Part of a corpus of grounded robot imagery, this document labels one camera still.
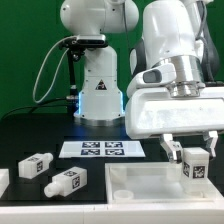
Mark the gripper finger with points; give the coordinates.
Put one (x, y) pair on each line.
(172, 148)
(211, 138)

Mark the white square tabletop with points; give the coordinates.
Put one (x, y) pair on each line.
(159, 182)

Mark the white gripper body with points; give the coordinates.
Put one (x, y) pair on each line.
(152, 112)

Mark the white obstacle wall frame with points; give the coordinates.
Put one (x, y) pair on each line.
(152, 213)

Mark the black camera on stand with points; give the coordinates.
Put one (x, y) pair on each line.
(84, 42)

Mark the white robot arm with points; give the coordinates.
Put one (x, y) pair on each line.
(172, 92)

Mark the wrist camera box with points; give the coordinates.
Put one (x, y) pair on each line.
(155, 77)

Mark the marker sheet with tags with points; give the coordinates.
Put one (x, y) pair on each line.
(72, 149)

